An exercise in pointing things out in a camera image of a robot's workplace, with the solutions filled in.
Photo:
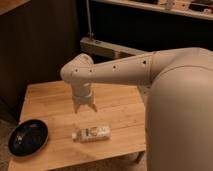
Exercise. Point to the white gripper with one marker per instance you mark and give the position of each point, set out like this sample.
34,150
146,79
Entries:
84,100

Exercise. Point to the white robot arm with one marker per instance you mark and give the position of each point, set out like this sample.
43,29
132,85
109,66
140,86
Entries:
179,107

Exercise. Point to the dark ceramic bowl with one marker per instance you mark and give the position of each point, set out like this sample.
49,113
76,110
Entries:
28,137

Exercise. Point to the wooden table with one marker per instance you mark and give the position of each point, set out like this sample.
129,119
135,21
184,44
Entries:
120,107

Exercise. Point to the long wooden beam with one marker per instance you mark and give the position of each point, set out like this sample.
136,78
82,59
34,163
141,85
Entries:
105,49

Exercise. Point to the metal pole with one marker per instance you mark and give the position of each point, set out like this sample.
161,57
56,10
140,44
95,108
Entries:
90,31

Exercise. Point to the wooden shelf with items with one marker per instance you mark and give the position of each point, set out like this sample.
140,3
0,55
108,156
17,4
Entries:
186,8

